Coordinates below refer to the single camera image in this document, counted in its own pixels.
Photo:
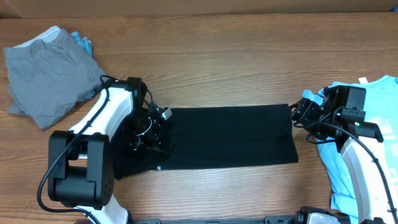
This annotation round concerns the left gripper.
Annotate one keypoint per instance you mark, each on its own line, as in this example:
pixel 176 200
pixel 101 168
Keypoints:
pixel 152 141

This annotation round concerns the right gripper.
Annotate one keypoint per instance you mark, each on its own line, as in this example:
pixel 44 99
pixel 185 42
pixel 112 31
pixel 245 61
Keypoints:
pixel 304 108

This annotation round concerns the black t-shirt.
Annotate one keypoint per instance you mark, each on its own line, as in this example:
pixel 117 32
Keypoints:
pixel 209 138

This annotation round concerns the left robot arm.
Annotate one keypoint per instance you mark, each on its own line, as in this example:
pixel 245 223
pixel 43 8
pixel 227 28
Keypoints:
pixel 80 174

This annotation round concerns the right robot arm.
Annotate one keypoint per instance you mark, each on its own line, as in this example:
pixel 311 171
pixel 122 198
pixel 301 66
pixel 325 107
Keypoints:
pixel 340 119

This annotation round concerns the light blue t-shirt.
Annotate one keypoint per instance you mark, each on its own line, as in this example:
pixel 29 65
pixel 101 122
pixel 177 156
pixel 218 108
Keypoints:
pixel 381 108

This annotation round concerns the folded blue garment under shorts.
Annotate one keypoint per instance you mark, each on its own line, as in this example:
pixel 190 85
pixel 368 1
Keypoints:
pixel 86 45

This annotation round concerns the folded grey shorts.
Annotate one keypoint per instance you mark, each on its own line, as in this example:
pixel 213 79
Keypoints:
pixel 48 75

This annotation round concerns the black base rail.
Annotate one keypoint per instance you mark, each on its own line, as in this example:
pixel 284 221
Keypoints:
pixel 284 219

